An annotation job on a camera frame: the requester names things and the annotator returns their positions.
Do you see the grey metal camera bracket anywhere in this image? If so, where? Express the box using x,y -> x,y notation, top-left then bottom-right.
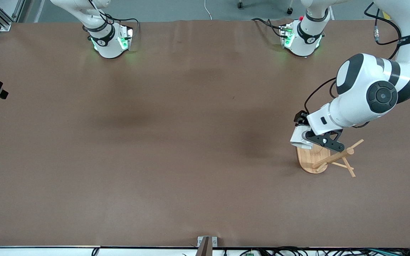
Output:
197,236 -> 218,256

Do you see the black base cable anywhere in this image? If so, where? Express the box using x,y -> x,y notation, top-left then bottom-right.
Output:
251,17 -> 287,38
82,0 -> 140,36

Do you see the white faceted cup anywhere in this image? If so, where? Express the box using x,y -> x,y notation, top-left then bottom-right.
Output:
290,126 -> 314,150

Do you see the black left base cable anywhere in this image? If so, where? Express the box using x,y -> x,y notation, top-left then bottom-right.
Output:
251,17 -> 287,38

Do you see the black right base cable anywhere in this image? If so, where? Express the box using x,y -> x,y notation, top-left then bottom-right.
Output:
82,0 -> 140,36

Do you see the wooden cup rack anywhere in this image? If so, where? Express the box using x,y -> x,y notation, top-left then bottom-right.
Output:
296,139 -> 364,178

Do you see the brown table cover sheet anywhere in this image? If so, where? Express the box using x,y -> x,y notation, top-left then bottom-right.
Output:
0,20 -> 410,248

